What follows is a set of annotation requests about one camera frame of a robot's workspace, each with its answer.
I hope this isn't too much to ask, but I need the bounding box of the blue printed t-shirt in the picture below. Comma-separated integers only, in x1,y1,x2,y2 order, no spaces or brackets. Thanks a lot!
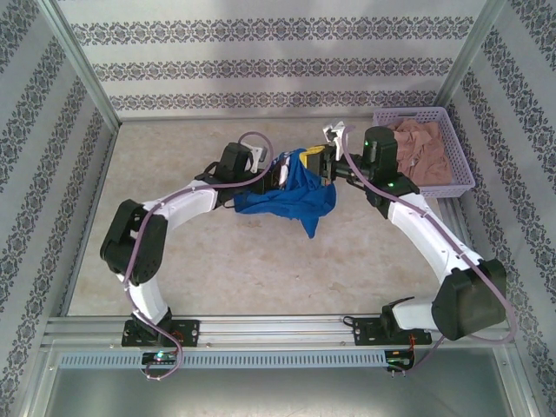
234,147,339,240

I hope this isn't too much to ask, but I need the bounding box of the peach pink garment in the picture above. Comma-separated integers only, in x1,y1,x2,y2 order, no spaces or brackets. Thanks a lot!
386,119,453,186

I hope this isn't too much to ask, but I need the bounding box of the lavender plastic lattice basket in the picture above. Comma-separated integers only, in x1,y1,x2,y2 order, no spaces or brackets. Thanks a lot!
372,107,475,200

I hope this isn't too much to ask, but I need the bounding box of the grey sheet metal panel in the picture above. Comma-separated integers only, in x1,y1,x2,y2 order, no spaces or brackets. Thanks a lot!
25,367,535,417

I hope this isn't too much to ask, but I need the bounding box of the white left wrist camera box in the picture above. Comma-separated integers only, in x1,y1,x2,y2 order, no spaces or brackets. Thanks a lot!
248,144,269,171

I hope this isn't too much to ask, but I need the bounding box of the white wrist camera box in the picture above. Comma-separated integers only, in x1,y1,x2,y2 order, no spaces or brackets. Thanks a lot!
321,120,348,147
248,144,269,171

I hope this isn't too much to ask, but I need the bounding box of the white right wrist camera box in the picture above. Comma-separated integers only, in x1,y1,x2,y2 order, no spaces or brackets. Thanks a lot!
321,120,348,147

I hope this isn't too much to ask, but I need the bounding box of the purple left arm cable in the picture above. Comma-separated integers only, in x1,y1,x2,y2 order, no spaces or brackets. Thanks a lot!
123,131,274,383

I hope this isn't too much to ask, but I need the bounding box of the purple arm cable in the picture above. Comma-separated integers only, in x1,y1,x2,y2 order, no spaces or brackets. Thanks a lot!
123,131,274,383
342,124,518,374

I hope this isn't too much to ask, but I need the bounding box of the aluminium frame post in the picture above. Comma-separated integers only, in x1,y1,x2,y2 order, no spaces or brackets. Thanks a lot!
36,0,122,127
433,0,508,118

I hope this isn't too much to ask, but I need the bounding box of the aluminium mounting rail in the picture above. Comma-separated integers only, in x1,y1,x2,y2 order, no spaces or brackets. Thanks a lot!
41,314,510,348

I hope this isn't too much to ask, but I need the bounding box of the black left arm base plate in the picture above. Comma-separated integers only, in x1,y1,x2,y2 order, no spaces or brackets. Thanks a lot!
121,319,202,348

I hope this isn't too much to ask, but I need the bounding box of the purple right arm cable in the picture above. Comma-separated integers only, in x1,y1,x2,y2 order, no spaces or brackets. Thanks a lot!
342,124,518,374

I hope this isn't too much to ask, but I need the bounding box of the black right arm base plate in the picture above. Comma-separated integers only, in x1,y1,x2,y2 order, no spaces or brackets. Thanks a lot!
352,316,434,348

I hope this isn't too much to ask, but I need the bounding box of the grey slotted cable duct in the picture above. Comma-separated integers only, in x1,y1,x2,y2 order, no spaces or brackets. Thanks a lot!
56,350,418,369

